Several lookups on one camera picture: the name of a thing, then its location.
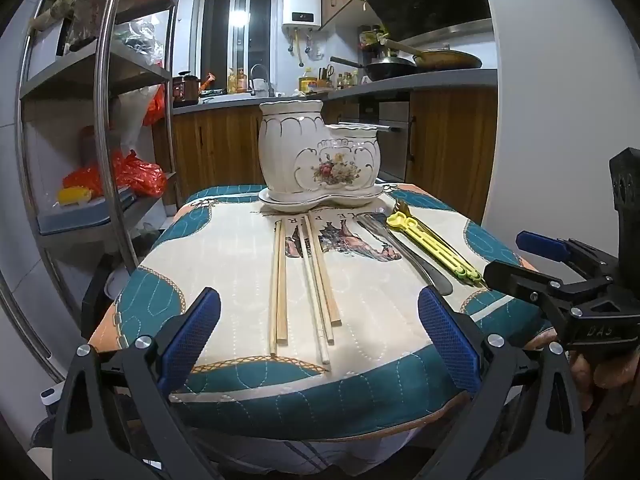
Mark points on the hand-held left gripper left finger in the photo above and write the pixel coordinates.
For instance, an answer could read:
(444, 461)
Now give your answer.
(192, 332)

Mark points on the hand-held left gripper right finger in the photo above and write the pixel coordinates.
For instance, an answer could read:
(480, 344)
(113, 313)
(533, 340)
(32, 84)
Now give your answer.
(447, 340)

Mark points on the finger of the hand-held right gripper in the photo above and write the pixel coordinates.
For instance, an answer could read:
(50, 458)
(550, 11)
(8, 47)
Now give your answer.
(515, 280)
(540, 244)

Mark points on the wooden chopstick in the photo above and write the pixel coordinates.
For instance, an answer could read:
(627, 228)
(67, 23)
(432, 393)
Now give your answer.
(314, 300)
(320, 300)
(282, 290)
(274, 290)
(326, 280)

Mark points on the silver metal fork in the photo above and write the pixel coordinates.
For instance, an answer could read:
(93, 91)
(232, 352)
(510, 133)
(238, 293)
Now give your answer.
(405, 252)

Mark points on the gold metal fork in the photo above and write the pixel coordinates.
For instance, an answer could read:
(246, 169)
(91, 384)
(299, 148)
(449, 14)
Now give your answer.
(401, 207)

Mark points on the white floral ceramic utensil holder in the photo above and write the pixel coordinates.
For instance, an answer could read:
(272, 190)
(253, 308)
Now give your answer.
(300, 155)

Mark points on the person's right hand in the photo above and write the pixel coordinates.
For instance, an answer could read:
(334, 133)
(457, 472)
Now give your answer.
(610, 375)

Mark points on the printed teal tablecloth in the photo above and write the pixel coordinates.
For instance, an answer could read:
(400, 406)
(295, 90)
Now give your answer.
(230, 280)

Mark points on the white ceramic saucer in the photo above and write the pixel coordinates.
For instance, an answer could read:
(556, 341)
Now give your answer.
(280, 201)

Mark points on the large red plastic bag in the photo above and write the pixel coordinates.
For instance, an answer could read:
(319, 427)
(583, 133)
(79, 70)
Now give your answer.
(140, 177)

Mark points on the yellow packet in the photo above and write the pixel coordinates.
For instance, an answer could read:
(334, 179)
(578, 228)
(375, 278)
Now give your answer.
(75, 196)

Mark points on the built-in oven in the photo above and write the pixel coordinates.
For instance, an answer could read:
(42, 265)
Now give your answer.
(395, 135)

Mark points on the wooden lower cabinet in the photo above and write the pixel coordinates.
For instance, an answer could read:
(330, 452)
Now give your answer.
(215, 150)

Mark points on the grey kitchen counter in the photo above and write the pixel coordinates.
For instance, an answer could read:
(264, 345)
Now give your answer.
(440, 80)

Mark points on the brown frying pan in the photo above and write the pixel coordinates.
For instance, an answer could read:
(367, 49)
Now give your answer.
(447, 59)

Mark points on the white plastic bag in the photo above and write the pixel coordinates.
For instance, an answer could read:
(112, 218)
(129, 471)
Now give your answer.
(131, 115)

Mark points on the small red plastic bag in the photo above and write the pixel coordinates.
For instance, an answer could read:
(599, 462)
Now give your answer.
(154, 106)

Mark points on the black wok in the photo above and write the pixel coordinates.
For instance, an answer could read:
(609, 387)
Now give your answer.
(390, 69)

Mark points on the metal shelf rack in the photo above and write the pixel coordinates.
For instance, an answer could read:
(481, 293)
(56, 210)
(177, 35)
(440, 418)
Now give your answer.
(107, 110)

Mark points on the brown rice cooker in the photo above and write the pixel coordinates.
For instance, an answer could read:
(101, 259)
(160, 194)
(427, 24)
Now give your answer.
(185, 89)

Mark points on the orange bottle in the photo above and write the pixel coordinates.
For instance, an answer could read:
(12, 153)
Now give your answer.
(237, 81)

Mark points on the metal faucet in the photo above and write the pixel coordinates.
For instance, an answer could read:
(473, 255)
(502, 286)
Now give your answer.
(260, 72)

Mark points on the yellow box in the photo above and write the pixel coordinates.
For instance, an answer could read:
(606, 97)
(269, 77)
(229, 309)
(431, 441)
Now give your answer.
(310, 84)

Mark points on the window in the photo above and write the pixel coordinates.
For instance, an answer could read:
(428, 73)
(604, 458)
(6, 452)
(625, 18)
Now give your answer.
(237, 35)

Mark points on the white water heater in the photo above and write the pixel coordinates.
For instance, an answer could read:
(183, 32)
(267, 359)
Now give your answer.
(302, 2)

